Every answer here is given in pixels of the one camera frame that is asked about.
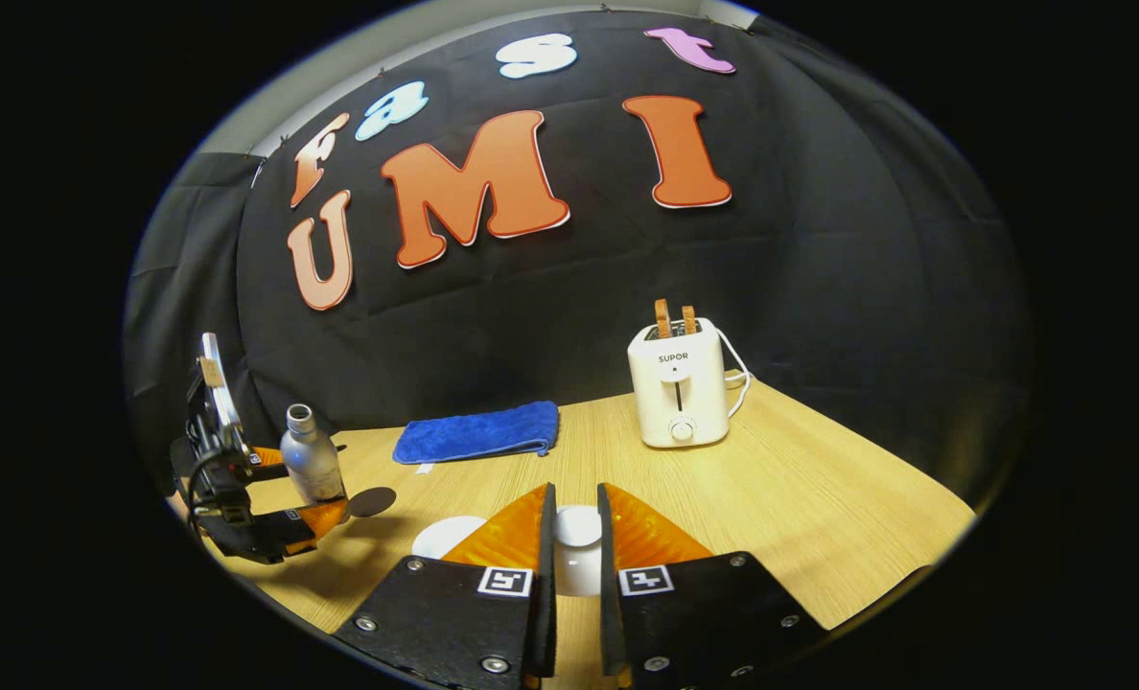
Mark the blue towel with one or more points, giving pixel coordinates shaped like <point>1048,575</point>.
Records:
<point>478,433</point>

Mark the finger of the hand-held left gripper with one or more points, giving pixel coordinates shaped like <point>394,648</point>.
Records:
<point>265,460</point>
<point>287,529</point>

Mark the white teacup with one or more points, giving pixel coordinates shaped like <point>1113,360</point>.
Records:
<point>445,537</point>

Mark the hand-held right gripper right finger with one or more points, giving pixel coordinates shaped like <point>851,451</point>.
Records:
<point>610,604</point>

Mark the silver water bottle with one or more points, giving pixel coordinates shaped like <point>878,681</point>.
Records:
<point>311,465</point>

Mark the white toaster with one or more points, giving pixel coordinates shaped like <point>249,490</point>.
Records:
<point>677,393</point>

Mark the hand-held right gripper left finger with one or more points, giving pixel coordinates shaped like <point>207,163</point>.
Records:
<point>545,594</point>

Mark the brown toast slice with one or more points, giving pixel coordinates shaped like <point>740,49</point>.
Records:
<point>662,318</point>
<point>688,319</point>

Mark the black backdrop cloth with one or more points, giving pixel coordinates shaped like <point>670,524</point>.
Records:
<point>819,287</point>

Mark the white teacup lid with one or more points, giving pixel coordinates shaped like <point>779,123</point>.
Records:
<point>577,527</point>

